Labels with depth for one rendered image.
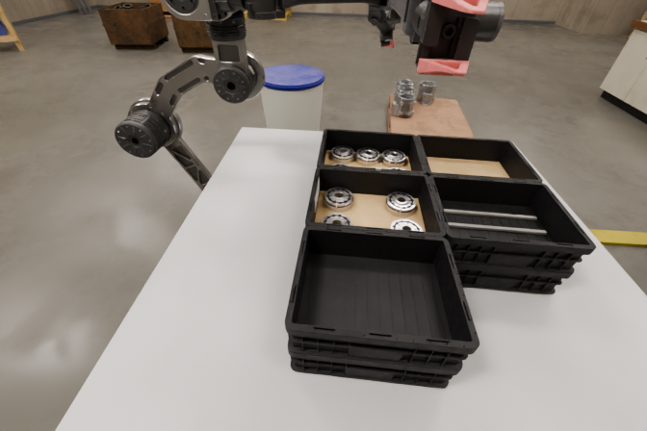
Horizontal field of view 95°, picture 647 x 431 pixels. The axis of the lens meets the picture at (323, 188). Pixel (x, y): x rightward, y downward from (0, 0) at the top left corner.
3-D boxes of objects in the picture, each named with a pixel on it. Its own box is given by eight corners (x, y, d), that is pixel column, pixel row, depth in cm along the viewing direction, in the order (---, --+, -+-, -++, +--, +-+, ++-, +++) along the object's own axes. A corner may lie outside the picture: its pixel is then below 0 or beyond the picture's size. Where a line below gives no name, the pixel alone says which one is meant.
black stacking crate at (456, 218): (436, 264, 89) (447, 238, 82) (421, 200, 113) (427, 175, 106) (574, 276, 87) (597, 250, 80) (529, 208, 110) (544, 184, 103)
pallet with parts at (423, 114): (383, 105, 386) (387, 76, 363) (452, 110, 379) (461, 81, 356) (388, 157, 287) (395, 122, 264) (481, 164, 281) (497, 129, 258)
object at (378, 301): (287, 353, 69) (283, 329, 61) (305, 252, 92) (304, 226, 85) (462, 373, 66) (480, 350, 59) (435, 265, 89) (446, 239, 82)
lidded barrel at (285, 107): (324, 134, 321) (326, 65, 277) (321, 164, 276) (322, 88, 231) (271, 131, 324) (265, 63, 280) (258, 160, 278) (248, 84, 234)
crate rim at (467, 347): (283, 334, 62) (282, 328, 61) (304, 230, 86) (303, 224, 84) (478, 355, 60) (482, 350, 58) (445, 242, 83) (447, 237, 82)
